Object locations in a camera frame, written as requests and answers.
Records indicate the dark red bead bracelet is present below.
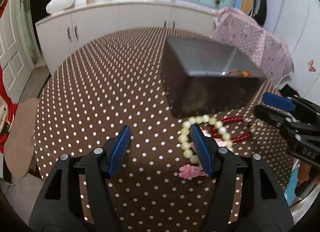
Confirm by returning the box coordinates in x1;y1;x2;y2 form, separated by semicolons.
209;115;254;145

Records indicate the pink flower hair clip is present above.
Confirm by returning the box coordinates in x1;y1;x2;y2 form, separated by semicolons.
178;164;206;180

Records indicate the dark rectangular metal box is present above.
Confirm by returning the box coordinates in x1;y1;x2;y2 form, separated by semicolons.
161;36;266;118

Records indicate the cream bead bracelet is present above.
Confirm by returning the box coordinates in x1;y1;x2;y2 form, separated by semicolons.
177;114;235;165

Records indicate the pink bow hair clip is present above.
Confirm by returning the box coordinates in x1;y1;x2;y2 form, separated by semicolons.
202;129;229;147

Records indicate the right hand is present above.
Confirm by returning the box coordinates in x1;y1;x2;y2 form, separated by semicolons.
298;161;311;183

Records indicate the pink patterned cloth cover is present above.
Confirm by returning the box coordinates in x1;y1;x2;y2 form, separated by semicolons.
212;7;295;87

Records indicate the brown polka dot tablecloth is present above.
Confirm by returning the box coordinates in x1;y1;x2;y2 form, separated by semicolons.
34;27;293;231

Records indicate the white panel door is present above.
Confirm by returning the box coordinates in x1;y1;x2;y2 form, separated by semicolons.
1;0;34;103

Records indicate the white low sideboard cabinet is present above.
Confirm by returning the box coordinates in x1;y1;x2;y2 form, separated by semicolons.
36;1;215;74

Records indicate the white pillow bag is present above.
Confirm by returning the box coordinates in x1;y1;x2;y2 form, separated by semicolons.
46;0;75;14

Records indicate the red diamond door decoration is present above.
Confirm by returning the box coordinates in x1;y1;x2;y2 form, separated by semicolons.
0;0;8;18

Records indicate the green door curtain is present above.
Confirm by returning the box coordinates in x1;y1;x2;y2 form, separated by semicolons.
19;0;41;64

